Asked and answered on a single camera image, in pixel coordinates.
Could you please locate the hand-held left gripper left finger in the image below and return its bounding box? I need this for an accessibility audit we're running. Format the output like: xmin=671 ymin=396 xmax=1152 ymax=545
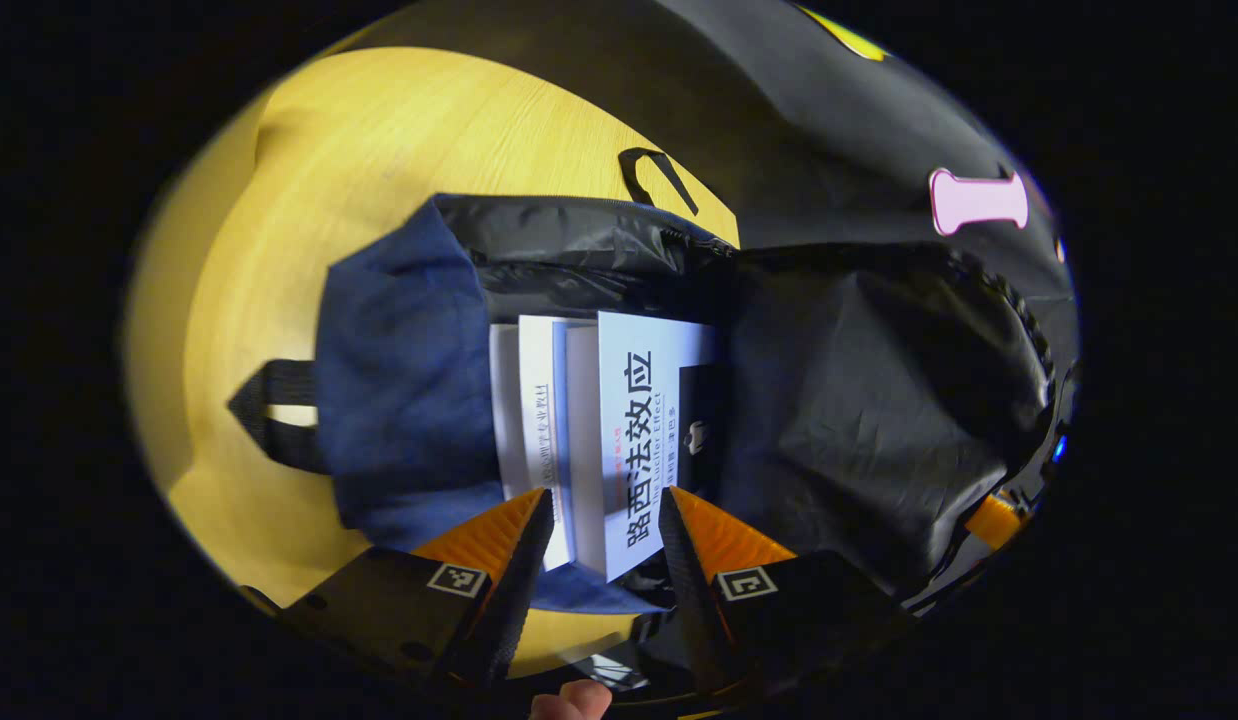
xmin=279 ymin=487 xmax=556 ymax=691

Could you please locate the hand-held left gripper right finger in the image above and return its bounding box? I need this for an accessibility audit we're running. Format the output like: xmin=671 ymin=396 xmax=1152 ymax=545
xmin=657 ymin=485 xmax=915 ymax=696

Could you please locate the light blue cover book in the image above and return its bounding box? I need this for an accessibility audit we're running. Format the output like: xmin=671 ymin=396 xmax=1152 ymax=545
xmin=552 ymin=310 xmax=726 ymax=585

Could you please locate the white cover book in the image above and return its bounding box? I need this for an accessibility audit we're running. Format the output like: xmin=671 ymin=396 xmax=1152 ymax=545
xmin=489 ymin=315 xmax=580 ymax=573

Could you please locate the dark blue black schoolbag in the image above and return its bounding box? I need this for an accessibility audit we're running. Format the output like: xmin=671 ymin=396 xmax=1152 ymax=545
xmin=229 ymin=147 xmax=1057 ymax=617

